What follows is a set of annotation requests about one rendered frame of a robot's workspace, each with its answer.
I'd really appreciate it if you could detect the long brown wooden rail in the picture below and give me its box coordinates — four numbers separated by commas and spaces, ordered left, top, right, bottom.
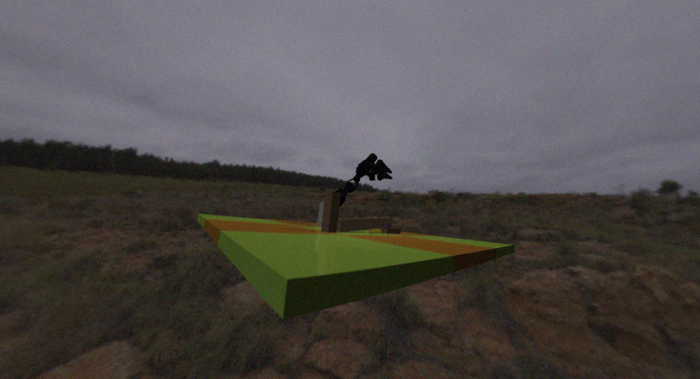
337, 218, 392, 233

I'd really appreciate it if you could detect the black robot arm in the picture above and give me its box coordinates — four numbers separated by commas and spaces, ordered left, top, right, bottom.
336, 153, 377, 206

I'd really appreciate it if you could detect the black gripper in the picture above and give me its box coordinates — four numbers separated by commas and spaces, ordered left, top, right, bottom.
368, 159, 392, 181

